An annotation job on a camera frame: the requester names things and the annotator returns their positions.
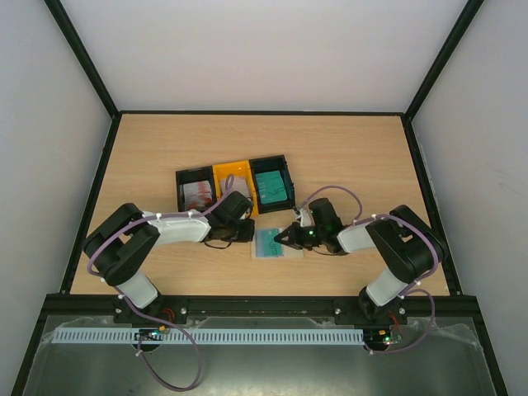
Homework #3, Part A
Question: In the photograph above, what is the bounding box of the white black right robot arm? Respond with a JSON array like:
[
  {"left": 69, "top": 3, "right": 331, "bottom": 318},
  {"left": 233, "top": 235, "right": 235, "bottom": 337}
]
[{"left": 274, "top": 198, "right": 449, "bottom": 323}]

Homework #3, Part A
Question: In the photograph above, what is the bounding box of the black bin left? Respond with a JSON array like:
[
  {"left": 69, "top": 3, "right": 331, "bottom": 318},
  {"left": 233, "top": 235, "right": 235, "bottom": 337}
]
[{"left": 175, "top": 166, "right": 219, "bottom": 211}]

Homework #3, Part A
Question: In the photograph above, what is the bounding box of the beige card holder wallet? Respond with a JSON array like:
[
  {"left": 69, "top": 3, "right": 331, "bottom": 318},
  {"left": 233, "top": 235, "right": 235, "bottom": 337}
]
[{"left": 251, "top": 227, "right": 304, "bottom": 259}]

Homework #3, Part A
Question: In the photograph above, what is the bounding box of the black bin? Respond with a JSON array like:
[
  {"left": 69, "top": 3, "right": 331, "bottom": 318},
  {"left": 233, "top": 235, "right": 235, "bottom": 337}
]
[
  {"left": 175, "top": 166, "right": 219, "bottom": 211},
  {"left": 249, "top": 155, "right": 296, "bottom": 215}
]

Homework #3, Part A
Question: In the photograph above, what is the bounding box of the green VIP card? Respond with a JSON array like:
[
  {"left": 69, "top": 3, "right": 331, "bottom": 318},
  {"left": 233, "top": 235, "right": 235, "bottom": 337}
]
[{"left": 254, "top": 228, "right": 285, "bottom": 258}]

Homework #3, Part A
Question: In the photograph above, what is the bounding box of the grey slotted cable duct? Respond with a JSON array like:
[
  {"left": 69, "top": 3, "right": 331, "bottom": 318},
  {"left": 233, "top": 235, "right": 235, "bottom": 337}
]
[{"left": 51, "top": 328, "right": 364, "bottom": 346}]

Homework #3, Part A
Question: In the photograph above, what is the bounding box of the green card stack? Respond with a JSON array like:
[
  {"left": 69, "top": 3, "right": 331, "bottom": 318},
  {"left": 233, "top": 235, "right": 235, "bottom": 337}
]
[{"left": 256, "top": 170, "right": 288, "bottom": 205}]

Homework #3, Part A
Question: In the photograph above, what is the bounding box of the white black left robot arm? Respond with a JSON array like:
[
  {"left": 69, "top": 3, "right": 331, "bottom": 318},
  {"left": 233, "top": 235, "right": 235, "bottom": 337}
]
[{"left": 83, "top": 191, "right": 255, "bottom": 309}]

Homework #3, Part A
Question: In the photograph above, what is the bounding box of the red white card stack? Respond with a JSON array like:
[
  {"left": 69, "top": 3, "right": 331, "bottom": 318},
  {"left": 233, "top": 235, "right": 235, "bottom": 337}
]
[{"left": 182, "top": 180, "right": 213, "bottom": 210}]

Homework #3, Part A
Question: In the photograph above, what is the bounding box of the white pink card stack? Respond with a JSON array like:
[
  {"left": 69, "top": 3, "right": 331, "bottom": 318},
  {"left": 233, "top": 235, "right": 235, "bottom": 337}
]
[{"left": 219, "top": 176, "right": 252, "bottom": 200}]

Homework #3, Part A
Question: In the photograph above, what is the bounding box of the black bin right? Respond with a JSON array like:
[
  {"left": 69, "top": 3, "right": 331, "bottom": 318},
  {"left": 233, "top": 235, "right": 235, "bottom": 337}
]
[{"left": 249, "top": 155, "right": 296, "bottom": 215}]

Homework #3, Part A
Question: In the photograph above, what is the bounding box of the black enclosure frame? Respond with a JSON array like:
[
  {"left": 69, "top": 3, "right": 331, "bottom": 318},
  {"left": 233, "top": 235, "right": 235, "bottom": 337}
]
[{"left": 12, "top": 1, "right": 507, "bottom": 395}]

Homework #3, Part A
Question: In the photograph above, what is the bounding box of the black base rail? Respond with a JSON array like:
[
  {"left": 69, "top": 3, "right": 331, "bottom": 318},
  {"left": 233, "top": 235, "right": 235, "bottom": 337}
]
[{"left": 39, "top": 294, "right": 482, "bottom": 328}]

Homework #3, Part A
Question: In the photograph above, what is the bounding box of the yellow bin middle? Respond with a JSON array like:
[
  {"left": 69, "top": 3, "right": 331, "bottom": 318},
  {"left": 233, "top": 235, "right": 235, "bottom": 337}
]
[{"left": 212, "top": 160, "right": 259, "bottom": 216}]

